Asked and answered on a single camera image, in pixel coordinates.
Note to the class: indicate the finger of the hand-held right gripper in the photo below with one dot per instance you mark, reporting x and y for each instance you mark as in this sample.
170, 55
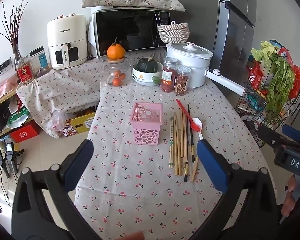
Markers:
268, 135
293, 133

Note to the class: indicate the green and white bag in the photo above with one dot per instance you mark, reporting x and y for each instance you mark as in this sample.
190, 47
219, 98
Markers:
18, 118

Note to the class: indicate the cream air fryer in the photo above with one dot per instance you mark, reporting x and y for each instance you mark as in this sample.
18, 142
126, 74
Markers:
67, 37

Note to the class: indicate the glass jar of tangerines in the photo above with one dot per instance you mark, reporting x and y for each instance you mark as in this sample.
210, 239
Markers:
116, 76

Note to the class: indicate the red snack bag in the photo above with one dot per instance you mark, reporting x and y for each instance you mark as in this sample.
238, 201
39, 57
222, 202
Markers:
255, 76

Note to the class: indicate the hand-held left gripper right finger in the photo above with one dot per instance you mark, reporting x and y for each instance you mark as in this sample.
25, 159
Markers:
210, 160

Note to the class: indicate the bare branches in vase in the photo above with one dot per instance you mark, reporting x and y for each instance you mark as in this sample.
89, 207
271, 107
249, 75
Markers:
16, 37

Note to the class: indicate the red label snack jar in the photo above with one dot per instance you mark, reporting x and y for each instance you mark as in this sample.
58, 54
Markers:
25, 72

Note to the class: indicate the white plastic spoon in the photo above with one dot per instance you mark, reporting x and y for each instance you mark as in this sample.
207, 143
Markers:
200, 134

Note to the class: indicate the red box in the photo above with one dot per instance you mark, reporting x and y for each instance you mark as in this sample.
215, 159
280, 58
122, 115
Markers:
25, 132

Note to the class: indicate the yellow cardboard box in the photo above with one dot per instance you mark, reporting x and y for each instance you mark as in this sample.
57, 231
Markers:
83, 121

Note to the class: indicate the red plastic spoon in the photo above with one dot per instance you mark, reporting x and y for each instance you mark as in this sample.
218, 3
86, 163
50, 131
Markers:
196, 126

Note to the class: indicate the black and white microwave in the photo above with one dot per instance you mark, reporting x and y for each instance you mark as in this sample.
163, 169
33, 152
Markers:
127, 30

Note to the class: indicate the cherry print cabinet cover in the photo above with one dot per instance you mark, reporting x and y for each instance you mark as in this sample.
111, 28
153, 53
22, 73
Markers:
65, 87

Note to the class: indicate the white electric pot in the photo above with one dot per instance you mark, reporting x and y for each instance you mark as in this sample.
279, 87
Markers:
190, 65

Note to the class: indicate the jar of dried fruit slices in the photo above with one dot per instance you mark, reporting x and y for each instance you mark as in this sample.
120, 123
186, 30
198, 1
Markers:
182, 82

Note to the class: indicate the clear container black lid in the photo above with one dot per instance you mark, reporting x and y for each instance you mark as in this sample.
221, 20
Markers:
41, 60

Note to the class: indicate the person's right hand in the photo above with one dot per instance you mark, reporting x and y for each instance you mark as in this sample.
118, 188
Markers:
289, 197

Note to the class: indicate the red plastic bag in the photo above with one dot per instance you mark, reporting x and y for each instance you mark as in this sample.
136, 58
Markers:
298, 80

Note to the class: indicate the pink perforated utensil basket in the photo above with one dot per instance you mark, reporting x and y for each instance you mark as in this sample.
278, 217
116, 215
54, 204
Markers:
146, 125

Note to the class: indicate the cherry print tablecloth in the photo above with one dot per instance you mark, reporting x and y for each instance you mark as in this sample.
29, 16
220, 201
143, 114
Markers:
145, 190

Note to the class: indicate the grey refrigerator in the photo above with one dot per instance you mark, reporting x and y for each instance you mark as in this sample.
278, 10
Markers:
215, 17

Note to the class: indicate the black chopstick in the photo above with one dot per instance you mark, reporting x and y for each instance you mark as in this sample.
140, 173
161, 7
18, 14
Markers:
190, 135

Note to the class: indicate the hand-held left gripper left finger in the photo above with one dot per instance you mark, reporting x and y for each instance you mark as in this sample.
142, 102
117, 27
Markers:
80, 158

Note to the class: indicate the orange citrus fruit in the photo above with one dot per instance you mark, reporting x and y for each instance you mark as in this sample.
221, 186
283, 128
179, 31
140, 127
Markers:
116, 51

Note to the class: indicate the leafy green vegetables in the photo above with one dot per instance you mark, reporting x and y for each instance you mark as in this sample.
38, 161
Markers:
277, 80

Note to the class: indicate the woven lidded basket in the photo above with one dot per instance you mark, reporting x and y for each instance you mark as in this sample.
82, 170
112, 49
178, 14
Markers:
173, 33

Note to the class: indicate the dark green pumpkin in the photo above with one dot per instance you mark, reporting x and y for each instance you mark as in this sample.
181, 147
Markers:
147, 65

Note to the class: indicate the black power strip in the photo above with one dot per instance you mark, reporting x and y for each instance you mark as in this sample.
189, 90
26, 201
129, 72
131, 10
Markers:
0, 67

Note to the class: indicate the clear plastic bag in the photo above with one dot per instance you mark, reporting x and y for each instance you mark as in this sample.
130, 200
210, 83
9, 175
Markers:
57, 120

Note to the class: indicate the pile of bamboo chopsticks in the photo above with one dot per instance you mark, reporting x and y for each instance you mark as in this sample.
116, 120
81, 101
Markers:
177, 150

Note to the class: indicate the white ceramic bowl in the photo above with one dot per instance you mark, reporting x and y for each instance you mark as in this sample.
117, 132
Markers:
146, 78

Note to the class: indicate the jar of red berries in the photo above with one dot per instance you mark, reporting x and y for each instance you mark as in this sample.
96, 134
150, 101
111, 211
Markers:
168, 78

